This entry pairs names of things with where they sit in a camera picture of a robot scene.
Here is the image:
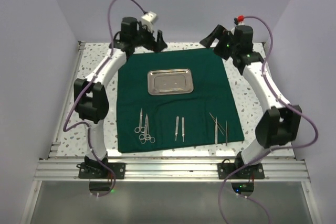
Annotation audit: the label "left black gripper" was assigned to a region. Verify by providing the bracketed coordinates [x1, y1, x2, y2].
[131, 21, 166, 53]

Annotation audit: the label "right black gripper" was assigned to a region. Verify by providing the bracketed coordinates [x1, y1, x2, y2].
[201, 25, 239, 61]

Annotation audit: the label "stainless steel instrument tray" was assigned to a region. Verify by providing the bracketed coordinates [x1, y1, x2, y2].
[147, 68, 194, 96]

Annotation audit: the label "green surgical cloth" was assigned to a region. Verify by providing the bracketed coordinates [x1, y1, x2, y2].
[117, 49, 244, 153]

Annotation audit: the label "broad steel tweezers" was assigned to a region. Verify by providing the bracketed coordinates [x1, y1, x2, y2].
[215, 117, 218, 145]

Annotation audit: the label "thin steel tweezers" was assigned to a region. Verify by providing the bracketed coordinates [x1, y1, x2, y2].
[209, 113, 226, 135]

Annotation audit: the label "steel scalpel handle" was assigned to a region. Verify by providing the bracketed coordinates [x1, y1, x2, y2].
[181, 117, 185, 142]
[175, 116, 179, 141]

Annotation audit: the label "steel ring-handled scissors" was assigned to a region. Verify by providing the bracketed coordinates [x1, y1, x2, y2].
[139, 127, 151, 141]
[134, 109, 145, 133]

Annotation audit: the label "steel forceps with ring handles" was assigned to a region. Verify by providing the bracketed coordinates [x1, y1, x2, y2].
[139, 115, 155, 144]

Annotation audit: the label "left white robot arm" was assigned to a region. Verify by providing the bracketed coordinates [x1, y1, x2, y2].
[73, 12, 167, 178]

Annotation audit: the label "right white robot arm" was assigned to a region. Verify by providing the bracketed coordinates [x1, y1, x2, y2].
[200, 25, 301, 178]

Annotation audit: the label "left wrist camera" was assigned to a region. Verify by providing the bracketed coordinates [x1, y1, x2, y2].
[140, 12, 158, 31]

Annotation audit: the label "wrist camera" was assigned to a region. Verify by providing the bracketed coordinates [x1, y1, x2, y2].
[231, 22, 245, 33]
[140, 12, 158, 31]

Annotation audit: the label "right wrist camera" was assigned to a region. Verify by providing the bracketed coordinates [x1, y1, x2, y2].
[231, 22, 245, 33]

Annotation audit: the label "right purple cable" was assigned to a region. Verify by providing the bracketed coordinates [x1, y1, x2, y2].
[217, 15, 319, 224]

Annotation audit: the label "purple cable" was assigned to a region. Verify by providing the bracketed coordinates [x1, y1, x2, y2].
[62, 0, 145, 197]
[217, 15, 319, 224]

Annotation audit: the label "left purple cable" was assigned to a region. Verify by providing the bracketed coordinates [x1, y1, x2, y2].
[62, 0, 145, 197]

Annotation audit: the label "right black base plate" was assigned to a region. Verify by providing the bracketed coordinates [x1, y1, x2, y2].
[217, 162, 265, 180]

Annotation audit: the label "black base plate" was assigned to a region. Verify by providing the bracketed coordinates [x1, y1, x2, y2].
[76, 162, 125, 179]
[217, 162, 265, 180]

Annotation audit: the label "aluminium rail frame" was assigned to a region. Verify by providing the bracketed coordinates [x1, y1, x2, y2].
[20, 40, 322, 224]

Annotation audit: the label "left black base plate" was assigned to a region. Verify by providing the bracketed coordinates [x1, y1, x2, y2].
[76, 162, 125, 179]

